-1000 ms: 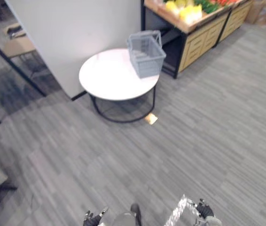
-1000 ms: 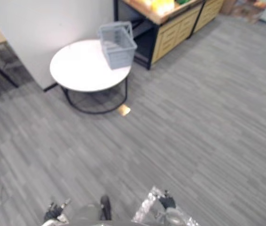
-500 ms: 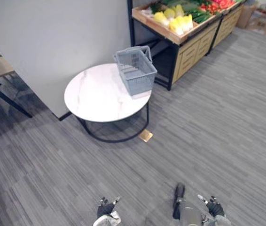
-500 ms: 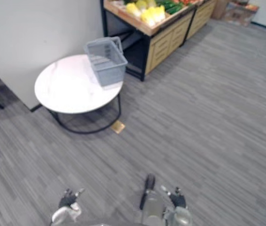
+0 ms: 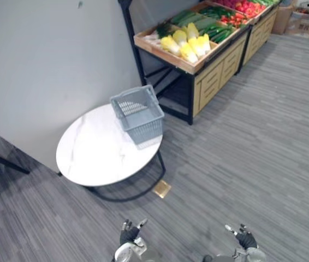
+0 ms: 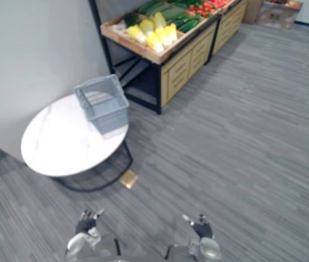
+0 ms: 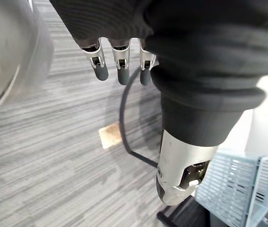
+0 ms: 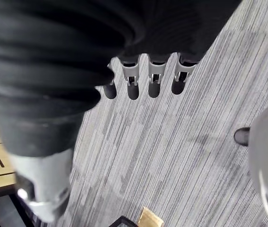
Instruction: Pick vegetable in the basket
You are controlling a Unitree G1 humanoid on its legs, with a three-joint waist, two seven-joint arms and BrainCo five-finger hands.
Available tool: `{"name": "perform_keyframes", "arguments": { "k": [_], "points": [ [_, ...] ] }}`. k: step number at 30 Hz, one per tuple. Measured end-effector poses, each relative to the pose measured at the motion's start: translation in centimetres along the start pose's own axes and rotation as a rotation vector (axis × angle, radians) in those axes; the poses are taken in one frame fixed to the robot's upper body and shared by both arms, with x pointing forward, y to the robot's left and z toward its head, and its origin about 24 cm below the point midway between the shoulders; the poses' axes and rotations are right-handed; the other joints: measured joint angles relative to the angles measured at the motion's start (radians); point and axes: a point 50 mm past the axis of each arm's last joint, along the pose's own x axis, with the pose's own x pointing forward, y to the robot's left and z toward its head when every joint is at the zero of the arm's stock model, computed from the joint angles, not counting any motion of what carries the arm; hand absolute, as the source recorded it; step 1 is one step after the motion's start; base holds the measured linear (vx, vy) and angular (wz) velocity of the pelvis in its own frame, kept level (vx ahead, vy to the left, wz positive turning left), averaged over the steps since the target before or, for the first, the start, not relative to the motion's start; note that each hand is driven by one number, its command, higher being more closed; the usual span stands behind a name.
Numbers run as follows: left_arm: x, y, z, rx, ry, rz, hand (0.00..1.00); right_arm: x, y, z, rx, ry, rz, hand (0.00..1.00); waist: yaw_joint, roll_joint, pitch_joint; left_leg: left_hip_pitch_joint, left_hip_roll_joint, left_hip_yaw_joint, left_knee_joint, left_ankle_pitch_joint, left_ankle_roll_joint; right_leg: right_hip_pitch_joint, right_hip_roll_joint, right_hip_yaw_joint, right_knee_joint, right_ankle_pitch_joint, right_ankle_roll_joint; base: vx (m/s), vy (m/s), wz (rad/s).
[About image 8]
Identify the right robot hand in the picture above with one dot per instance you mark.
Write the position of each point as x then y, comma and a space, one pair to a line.
53, 47

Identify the black framed object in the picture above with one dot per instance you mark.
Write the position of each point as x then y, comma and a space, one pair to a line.
122, 222

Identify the tan wooden piece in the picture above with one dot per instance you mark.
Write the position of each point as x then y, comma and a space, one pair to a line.
149, 218

